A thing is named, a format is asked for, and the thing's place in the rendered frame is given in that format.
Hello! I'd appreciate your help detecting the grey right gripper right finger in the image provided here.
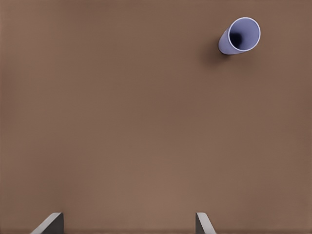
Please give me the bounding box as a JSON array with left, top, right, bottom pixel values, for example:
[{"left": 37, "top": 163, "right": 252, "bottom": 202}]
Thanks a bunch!
[{"left": 195, "top": 212, "right": 217, "bottom": 234}]

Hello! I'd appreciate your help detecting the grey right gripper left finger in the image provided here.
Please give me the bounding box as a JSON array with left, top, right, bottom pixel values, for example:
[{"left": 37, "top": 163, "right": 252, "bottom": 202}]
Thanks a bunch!
[{"left": 30, "top": 212, "right": 64, "bottom": 234}]

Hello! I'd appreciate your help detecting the lavender blue cup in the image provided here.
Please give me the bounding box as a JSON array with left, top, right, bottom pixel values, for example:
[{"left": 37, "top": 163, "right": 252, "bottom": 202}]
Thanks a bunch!
[{"left": 217, "top": 17, "right": 261, "bottom": 55}]

